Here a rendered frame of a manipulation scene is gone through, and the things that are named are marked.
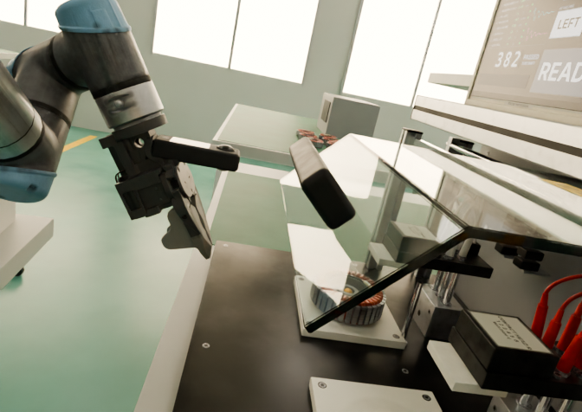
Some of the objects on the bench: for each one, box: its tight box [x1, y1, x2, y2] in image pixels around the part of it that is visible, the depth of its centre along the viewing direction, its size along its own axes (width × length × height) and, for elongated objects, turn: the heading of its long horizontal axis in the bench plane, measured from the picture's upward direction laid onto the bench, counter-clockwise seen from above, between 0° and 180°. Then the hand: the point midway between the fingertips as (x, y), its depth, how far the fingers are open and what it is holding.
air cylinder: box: [409, 283, 463, 340], centre depth 67 cm, size 5×8×6 cm
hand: (210, 248), depth 61 cm, fingers closed
